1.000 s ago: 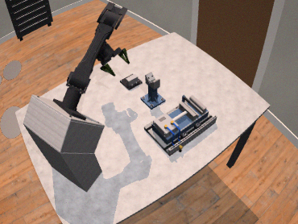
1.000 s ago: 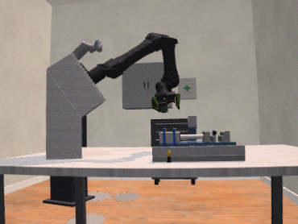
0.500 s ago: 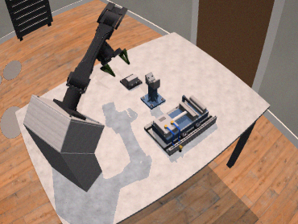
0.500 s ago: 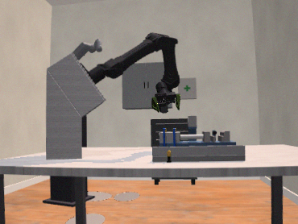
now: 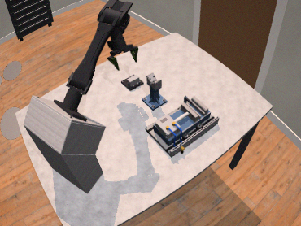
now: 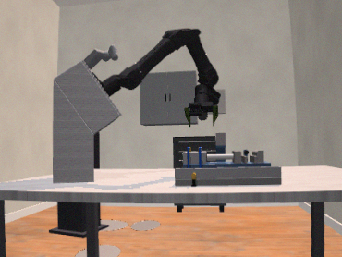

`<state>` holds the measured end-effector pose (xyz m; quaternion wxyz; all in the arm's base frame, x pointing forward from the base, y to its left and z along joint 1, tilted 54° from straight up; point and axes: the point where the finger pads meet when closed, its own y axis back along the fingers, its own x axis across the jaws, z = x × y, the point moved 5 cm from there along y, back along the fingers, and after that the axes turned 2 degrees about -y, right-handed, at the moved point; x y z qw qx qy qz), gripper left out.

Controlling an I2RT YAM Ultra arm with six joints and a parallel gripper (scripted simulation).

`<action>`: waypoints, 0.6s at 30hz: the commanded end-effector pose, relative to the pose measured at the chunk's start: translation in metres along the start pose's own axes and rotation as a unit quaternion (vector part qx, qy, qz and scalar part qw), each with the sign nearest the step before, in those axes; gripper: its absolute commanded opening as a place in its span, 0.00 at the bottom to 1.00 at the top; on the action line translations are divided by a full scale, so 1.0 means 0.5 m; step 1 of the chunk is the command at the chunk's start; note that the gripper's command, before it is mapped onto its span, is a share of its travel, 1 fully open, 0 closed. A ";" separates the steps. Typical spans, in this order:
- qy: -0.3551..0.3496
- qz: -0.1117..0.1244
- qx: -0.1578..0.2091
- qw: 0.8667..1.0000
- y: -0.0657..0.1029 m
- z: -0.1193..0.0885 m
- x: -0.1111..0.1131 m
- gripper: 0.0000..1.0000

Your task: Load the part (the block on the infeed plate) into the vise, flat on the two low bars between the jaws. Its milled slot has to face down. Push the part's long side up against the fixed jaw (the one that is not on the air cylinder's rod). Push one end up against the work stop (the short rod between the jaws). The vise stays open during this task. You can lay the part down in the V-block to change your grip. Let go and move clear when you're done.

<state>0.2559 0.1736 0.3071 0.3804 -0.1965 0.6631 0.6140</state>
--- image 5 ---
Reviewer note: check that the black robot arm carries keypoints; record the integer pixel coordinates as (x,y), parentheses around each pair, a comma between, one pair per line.
(81,78)

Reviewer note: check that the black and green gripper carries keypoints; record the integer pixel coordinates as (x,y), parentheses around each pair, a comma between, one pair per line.
(120,46)

